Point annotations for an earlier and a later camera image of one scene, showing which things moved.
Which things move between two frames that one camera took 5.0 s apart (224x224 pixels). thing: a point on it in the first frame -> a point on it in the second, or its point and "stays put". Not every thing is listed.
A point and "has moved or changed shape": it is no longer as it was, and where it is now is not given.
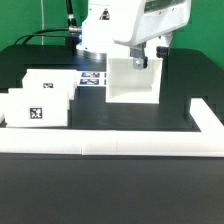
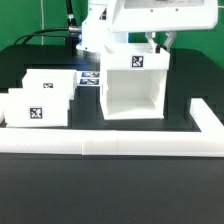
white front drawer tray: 36,107 stays put
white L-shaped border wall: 207,142 stays put
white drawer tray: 50,79 stays put
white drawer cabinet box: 126,84 has moved or changed shape
